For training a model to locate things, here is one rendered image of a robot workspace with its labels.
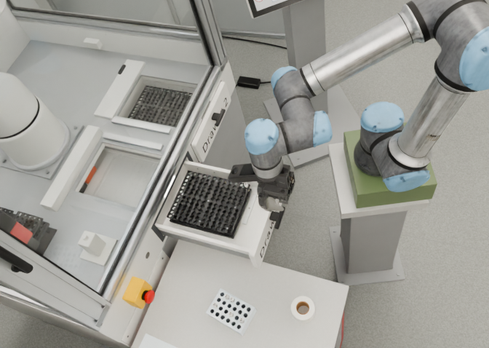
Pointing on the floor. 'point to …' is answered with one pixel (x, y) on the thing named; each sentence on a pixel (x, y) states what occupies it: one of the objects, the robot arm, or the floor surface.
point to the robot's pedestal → (365, 232)
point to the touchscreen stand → (338, 116)
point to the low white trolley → (204, 257)
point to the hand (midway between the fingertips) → (269, 202)
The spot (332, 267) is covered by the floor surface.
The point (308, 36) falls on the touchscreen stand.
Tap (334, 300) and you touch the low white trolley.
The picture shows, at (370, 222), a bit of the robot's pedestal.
